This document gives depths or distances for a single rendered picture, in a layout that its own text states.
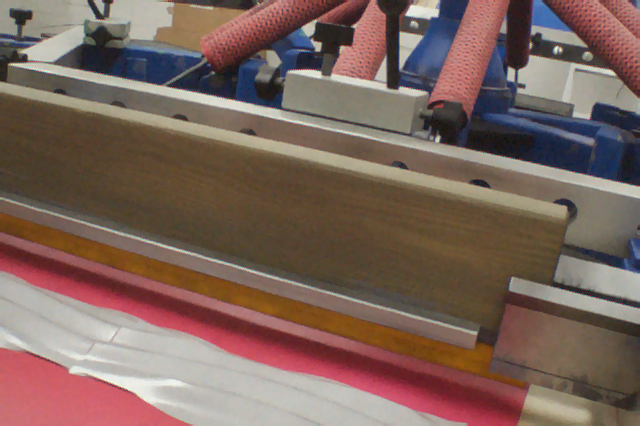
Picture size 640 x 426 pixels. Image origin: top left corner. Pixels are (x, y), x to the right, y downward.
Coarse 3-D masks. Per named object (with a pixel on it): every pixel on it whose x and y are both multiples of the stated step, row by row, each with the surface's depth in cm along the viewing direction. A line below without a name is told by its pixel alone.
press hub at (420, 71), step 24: (456, 0) 113; (432, 24) 115; (456, 24) 112; (432, 48) 114; (408, 72) 115; (432, 72) 112; (480, 96) 111; (504, 96) 114; (480, 120) 108; (528, 120) 116; (528, 144) 105
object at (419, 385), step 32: (160, 320) 41; (192, 320) 42; (224, 320) 43; (256, 320) 43; (256, 352) 39; (288, 352) 40; (320, 352) 41; (352, 352) 41; (384, 352) 42; (64, 384) 33; (96, 384) 34; (352, 384) 38; (384, 384) 38; (416, 384) 39; (448, 384) 39; (480, 384) 40; (0, 416) 30; (32, 416) 30; (64, 416) 31; (96, 416) 31; (128, 416) 32; (160, 416) 32; (448, 416) 36; (480, 416) 36; (512, 416) 37
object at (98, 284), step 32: (0, 256) 46; (32, 256) 47; (64, 256) 48; (64, 288) 43; (96, 288) 44; (128, 288) 45; (160, 288) 46; (0, 352) 35; (0, 384) 32; (32, 384) 33
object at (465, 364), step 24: (48, 240) 47; (72, 240) 47; (120, 264) 46; (144, 264) 45; (192, 288) 44; (216, 288) 44; (264, 312) 43; (288, 312) 42; (360, 336) 41; (384, 336) 41; (432, 360) 40; (456, 360) 39; (480, 360) 39
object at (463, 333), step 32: (0, 192) 46; (64, 224) 44; (96, 224) 43; (160, 256) 42; (192, 256) 41; (224, 256) 41; (256, 288) 40; (288, 288) 39; (320, 288) 39; (384, 320) 38; (416, 320) 37; (448, 320) 37
